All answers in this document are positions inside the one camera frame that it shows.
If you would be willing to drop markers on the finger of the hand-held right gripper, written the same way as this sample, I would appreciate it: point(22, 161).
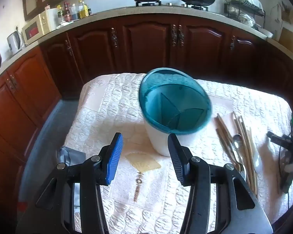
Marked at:
point(277, 138)

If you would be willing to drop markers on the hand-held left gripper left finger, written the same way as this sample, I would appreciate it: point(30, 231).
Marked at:
point(114, 160)

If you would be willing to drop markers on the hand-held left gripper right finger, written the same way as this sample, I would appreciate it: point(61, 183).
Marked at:
point(178, 162)

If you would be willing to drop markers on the teal rimmed white utensil holder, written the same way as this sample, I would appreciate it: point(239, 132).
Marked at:
point(161, 139)

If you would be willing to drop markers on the bunch of wooden chopsticks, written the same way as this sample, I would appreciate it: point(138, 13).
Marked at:
point(249, 151)

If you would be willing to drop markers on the white quilted tablecloth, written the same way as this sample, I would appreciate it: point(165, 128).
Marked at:
point(112, 102)

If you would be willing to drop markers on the wooden cutting board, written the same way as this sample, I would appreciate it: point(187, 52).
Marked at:
point(290, 39)

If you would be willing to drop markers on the dark wooden base cabinets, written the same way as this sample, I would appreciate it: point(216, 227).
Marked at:
point(149, 43)

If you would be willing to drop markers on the patterned ceramic bowl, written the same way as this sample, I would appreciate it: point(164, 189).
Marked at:
point(246, 19)

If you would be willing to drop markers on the black dish rack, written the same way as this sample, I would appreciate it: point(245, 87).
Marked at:
point(244, 4)

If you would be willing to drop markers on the white rag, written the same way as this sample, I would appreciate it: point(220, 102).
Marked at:
point(64, 24)

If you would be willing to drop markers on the speckled stone countertop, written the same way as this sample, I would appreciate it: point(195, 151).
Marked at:
point(112, 13)

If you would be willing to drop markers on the cream microwave oven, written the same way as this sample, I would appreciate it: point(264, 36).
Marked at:
point(35, 29)

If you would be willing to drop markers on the steel electric kettle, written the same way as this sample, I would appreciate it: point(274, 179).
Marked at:
point(14, 42)

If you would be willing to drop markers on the group of condiment bottles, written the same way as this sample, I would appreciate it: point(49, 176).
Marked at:
point(74, 11)

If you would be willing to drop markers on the white countertop appliance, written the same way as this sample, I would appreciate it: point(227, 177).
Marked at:
point(52, 17)

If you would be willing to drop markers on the gas stove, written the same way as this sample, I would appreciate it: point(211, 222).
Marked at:
point(171, 4)

